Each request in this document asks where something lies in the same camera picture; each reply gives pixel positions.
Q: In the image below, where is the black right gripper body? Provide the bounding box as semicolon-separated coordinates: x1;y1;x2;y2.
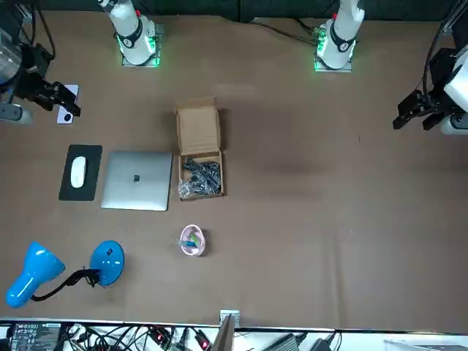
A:
13;42;56;107

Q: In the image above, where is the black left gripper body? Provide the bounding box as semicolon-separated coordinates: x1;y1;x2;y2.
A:
419;46;458;117

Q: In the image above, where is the silver laptop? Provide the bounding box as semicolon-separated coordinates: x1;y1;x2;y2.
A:
99;150;174;213

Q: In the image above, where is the blue desk lamp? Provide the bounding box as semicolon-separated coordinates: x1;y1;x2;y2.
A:
4;239;126;310

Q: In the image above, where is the white computer mouse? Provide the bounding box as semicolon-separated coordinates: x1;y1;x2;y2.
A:
69;156;88;189

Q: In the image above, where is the black mouse pad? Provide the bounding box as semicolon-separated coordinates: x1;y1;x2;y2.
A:
58;143;104;203

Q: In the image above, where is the open cardboard box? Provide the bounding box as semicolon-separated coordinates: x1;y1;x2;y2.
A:
175;95;227;203

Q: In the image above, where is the bag of black parts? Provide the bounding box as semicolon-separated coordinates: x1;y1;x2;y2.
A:
178;154;224;199

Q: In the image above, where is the pink pen cup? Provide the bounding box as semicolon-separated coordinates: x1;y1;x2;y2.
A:
179;224;206;258

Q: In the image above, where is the black power adapter white print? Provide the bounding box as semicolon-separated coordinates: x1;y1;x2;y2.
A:
6;320;62;351

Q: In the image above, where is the plain black power adapter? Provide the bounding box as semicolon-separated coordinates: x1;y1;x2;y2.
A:
309;330;344;351

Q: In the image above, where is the grey power adapter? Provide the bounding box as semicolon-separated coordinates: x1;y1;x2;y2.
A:
265;331;305;351

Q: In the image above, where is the aluminium frame profile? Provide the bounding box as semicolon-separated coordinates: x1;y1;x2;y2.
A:
441;0;468;36

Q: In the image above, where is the black lamp cord bundle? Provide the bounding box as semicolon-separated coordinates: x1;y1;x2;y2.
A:
80;265;102;290

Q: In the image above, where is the aluminium post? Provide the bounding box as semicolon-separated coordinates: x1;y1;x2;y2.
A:
211;309;241;351

